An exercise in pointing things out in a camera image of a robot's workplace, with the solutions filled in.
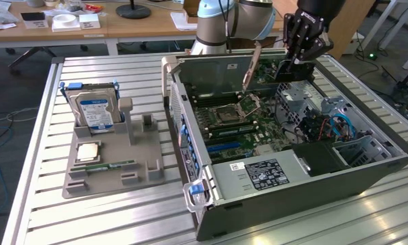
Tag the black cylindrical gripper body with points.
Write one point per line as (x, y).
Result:
(322, 10)

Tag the green graphics card black cooler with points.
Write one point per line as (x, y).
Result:
(292, 72)

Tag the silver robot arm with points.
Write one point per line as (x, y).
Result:
(211, 33)

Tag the white box red button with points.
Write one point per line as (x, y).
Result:
(355, 46)

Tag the perforated metal disk bay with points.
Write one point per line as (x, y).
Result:
(294, 102)

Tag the silver socket cover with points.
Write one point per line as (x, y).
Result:
(251, 95)

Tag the brown cardboard box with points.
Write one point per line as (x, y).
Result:
(190, 10)

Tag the white paper stack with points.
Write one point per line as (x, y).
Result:
(182, 21)

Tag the wooden office desk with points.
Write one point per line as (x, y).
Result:
(176, 34)
(38, 35)

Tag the CPU socket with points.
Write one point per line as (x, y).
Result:
(228, 114)

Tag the green motherboard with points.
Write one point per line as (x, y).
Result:
(268, 132)

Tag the slanted metal disk bay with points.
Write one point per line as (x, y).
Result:
(367, 148)

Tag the RAM module with label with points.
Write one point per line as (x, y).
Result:
(235, 131)

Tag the silver chipset heatsink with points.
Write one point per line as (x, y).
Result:
(267, 149)

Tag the black plastic shroud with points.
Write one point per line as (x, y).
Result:
(319, 158)

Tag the black lamp base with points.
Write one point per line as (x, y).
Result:
(132, 13)

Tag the long black expansion slot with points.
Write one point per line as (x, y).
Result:
(223, 143)

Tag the blue expansion slot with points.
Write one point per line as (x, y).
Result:
(224, 147)

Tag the red small parts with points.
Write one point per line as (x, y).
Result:
(92, 9)

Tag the white labelled box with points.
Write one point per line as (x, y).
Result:
(88, 19)

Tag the grey power supply unit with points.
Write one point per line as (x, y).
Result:
(231, 183)

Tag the dark grey open PC case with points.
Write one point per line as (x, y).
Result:
(292, 204)

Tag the dark small bag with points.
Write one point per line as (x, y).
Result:
(72, 7)

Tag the white flat box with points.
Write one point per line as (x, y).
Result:
(66, 28)

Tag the blue case release latch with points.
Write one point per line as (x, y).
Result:
(195, 191)

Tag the grey plastic parts rack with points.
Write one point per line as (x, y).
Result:
(122, 153)

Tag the white tape roll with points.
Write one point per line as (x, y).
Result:
(56, 20)

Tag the beige tape roll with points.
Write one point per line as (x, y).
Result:
(51, 3)

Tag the silver CPU chip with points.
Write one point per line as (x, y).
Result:
(87, 152)

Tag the grey cup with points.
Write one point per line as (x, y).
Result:
(35, 3)

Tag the black chair base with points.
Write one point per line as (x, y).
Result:
(31, 56)

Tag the green RAM stick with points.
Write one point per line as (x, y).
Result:
(99, 167)

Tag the paper card red print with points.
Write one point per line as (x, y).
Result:
(3, 26)

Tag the clear plastic bags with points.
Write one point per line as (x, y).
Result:
(0, 12)

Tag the green lit switch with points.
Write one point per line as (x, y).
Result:
(371, 55)

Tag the white table frame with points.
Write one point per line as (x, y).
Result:
(378, 23)

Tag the black chassis switch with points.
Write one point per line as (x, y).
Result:
(184, 97)

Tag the hard disk with blue bracket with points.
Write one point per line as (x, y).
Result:
(94, 112)

